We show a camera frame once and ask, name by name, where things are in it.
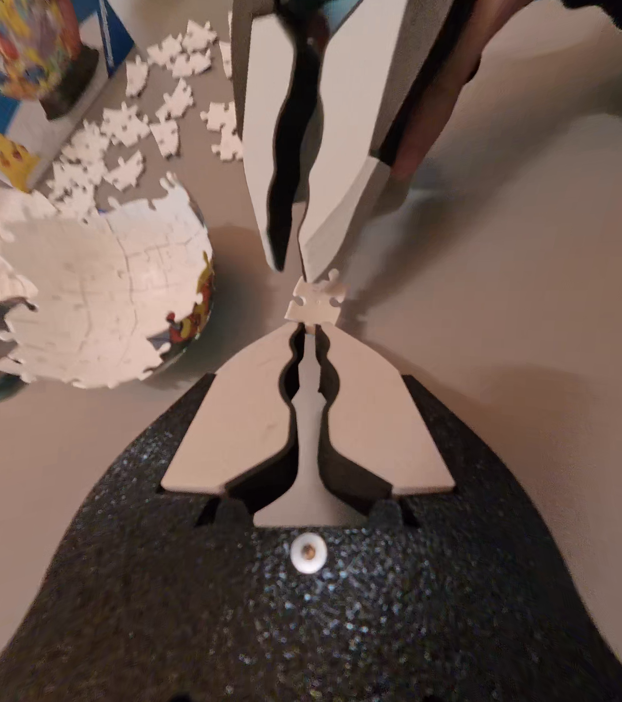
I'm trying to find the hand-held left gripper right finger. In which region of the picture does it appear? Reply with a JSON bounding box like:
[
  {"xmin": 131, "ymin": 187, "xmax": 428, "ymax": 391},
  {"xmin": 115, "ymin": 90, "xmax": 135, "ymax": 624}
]
[{"xmin": 315, "ymin": 324, "xmax": 456, "ymax": 514}]

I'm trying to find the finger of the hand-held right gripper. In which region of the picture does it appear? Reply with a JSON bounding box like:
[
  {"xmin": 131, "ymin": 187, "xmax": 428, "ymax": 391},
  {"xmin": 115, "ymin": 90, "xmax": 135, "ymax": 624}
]
[
  {"xmin": 231, "ymin": 0, "xmax": 324, "ymax": 273},
  {"xmin": 297, "ymin": 0, "xmax": 457, "ymax": 282}
]

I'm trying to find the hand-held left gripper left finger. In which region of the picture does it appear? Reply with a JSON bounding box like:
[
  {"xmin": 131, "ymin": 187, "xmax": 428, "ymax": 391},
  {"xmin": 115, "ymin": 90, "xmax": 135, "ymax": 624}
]
[{"xmin": 161, "ymin": 322, "xmax": 304, "ymax": 514}]

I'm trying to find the pile of puzzle pieces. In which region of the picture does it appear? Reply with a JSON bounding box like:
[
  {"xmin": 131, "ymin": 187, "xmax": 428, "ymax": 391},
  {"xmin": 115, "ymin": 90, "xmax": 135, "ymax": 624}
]
[{"xmin": 46, "ymin": 11, "xmax": 246, "ymax": 220}]

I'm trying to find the white puzzle piece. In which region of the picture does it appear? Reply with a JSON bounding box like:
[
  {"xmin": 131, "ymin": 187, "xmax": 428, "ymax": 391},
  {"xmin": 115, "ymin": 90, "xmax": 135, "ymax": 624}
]
[{"xmin": 283, "ymin": 269, "xmax": 348, "ymax": 328}]

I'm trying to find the partly built puzzle ball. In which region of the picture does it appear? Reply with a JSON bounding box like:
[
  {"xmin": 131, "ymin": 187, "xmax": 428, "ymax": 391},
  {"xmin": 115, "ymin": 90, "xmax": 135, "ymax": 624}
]
[{"xmin": 0, "ymin": 171, "xmax": 218, "ymax": 391}]

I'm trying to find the colourful puzzle box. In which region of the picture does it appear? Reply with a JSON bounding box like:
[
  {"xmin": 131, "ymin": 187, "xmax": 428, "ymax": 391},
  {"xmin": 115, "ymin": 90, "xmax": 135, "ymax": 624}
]
[{"xmin": 0, "ymin": 0, "xmax": 136, "ymax": 193}]

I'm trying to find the person's right hand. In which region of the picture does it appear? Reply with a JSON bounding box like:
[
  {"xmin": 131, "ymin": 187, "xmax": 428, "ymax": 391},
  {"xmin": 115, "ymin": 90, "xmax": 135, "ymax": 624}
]
[{"xmin": 392, "ymin": 0, "xmax": 566, "ymax": 182}]

